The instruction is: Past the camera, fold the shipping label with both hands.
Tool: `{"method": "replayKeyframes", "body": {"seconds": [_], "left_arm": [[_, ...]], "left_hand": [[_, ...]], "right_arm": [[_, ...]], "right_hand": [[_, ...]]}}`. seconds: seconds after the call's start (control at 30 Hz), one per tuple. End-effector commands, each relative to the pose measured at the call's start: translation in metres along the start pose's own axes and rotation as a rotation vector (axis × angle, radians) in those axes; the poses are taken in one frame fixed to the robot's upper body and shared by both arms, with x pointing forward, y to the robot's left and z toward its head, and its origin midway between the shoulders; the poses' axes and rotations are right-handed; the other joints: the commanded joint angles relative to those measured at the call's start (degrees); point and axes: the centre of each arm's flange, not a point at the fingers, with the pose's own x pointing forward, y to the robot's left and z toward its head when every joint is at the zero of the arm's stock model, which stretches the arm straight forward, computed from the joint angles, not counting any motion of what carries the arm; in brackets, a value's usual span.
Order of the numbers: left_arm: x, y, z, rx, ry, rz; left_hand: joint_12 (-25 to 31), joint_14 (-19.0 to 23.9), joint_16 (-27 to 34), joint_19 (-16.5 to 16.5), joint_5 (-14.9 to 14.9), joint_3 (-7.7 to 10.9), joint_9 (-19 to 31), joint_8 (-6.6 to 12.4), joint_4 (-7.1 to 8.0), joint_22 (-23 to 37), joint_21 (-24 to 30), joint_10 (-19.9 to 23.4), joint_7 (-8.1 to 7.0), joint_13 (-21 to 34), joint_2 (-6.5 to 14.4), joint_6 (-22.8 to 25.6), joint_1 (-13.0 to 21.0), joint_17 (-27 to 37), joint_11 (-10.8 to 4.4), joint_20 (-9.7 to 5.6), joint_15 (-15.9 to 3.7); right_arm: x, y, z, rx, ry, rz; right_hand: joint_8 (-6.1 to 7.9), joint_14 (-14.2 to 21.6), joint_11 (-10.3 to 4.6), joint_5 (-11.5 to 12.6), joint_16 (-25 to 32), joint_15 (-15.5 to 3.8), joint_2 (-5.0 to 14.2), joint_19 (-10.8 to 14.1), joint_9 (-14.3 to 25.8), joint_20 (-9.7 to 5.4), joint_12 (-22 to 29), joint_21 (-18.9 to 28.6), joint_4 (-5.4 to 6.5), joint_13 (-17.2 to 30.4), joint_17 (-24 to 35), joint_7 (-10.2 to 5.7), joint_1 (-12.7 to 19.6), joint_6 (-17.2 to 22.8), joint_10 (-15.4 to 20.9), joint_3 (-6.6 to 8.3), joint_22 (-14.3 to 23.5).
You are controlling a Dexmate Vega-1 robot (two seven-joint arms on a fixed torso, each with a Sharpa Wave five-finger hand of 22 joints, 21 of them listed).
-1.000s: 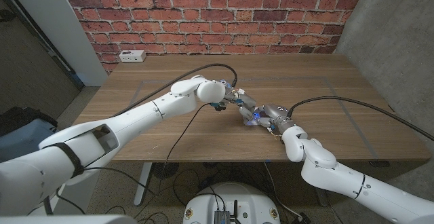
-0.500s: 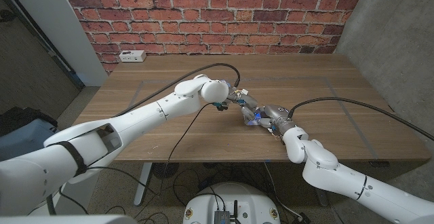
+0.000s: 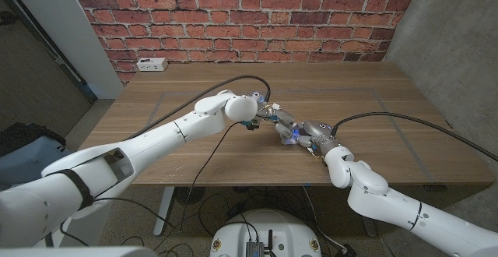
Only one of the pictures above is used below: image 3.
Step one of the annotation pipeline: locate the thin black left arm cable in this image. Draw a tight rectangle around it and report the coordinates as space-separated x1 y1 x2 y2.
177 121 241 231

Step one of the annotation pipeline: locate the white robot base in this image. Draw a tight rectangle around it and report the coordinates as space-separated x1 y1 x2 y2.
209 209 323 257

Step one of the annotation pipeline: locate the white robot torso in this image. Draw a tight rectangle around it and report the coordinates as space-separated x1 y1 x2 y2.
0 245 159 257

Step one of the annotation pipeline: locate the black bag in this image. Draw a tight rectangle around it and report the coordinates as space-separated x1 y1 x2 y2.
0 121 67 157

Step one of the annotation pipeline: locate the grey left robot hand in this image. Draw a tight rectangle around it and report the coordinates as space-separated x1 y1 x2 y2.
254 100 299 146

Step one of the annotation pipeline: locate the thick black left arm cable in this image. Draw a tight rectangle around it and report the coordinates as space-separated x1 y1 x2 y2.
124 74 272 141

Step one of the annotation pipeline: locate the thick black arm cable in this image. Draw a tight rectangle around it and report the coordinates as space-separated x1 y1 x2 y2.
330 111 498 163
124 74 272 141

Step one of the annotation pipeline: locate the red brick printed backdrop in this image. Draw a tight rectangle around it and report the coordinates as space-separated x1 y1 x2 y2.
65 0 424 85

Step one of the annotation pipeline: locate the white floor cable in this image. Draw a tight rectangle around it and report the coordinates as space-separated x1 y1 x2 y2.
302 185 348 251

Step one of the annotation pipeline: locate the white power strip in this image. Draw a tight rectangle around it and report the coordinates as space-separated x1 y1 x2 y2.
135 57 169 72

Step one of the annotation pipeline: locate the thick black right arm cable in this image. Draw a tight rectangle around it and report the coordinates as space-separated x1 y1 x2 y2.
330 111 498 163

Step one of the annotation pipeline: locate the black round floor fan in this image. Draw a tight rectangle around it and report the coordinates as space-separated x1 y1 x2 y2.
174 186 206 206

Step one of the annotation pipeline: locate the grey electronics box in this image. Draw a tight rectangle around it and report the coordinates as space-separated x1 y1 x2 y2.
245 241 265 257

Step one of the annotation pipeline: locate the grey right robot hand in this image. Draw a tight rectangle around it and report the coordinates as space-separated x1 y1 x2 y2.
291 119 342 157

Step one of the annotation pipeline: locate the white table leg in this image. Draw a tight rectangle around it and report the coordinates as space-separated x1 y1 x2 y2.
153 186 176 237

